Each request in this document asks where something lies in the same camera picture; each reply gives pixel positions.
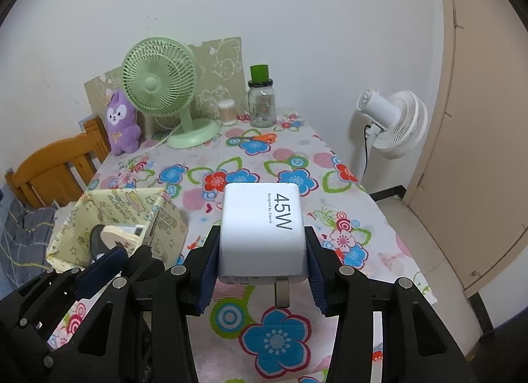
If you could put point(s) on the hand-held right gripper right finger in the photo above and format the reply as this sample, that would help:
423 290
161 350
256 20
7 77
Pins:
319 280

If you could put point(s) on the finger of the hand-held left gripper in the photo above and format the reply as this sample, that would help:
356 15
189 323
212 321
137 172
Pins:
101 273
144 263

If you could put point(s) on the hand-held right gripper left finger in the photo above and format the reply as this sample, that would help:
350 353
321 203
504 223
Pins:
206 280

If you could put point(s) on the white rounded case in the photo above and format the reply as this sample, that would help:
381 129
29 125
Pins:
136 231

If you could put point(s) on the cream plastic gadget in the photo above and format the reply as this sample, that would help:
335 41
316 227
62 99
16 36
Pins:
119 238

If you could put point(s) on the yellow printed fabric storage box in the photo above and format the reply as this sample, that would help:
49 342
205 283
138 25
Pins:
123 205

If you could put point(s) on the white charger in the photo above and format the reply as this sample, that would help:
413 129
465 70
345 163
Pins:
260 238

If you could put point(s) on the black round foam object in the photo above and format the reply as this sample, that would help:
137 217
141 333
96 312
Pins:
97 242

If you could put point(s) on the floral tablecloth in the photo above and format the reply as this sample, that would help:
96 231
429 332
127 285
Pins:
371 251

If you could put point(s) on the grey plaid quilt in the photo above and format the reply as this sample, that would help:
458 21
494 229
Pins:
24 238

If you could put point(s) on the wooden bed headboard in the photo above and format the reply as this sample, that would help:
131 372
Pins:
49 168

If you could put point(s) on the purple plush toy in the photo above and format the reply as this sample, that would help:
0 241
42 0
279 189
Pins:
121 123

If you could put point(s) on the cotton swab jar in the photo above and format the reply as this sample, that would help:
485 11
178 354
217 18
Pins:
227 113

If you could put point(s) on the white standing fan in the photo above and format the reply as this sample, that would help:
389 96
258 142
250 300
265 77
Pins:
396 123

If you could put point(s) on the glass jar with green lid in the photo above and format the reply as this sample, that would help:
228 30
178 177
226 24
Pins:
262 102

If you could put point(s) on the green desk fan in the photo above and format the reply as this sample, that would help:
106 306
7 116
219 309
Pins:
159 78

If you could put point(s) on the beige printed board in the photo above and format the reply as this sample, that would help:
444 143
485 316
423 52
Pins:
218 69

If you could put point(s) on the beige wooden door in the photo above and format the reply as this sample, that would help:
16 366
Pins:
486 119

